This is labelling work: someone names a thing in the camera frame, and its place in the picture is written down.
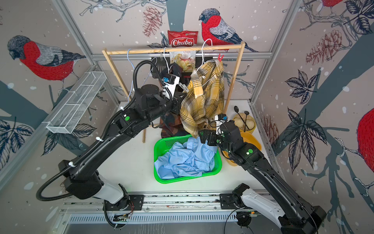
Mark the short black spoon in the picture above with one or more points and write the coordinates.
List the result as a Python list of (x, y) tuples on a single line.
[(245, 125)]

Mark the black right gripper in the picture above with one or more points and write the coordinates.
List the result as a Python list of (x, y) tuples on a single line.
[(212, 135)]

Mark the yellow plaid flannel shirt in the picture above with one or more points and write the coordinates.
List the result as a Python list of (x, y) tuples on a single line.
[(205, 97)]

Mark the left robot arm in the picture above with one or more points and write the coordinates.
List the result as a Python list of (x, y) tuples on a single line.
[(82, 178)]

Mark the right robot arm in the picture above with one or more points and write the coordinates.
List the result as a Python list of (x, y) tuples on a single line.
[(289, 211)]

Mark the red chips bag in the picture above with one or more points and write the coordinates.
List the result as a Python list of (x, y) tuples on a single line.
[(186, 59)]

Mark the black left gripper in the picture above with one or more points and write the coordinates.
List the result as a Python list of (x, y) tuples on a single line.
[(177, 101)]

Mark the yellow plastic tray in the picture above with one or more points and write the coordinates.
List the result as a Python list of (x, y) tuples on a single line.
[(247, 137)]

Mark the white hanger of red shirt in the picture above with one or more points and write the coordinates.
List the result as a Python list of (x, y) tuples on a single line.
[(164, 56)]

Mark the white wire mesh basket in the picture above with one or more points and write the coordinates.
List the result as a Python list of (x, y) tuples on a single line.
[(70, 114)]

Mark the light blue long-sleeve shirt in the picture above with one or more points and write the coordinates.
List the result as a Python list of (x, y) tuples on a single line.
[(189, 159)]

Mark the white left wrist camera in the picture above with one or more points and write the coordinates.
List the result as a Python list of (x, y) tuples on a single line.
[(170, 83)]

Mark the long black spoon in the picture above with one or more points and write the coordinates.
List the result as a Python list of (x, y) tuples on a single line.
[(239, 120)]

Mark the black wall basket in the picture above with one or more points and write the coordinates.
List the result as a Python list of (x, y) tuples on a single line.
[(161, 65)]

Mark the yellow bamboo steamer basket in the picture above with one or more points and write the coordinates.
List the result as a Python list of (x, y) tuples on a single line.
[(251, 123)]

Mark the white clothespin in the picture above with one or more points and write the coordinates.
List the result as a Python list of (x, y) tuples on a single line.
[(183, 87)]

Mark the green perforated plastic tray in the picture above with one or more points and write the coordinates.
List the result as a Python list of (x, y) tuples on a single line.
[(165, 144)]

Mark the wooden clothes rack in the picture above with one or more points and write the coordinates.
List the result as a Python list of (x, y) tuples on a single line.
[(108, 56)]

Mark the dark red plaid shirt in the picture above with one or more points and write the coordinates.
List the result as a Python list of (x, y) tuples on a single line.
[(171, 126)]

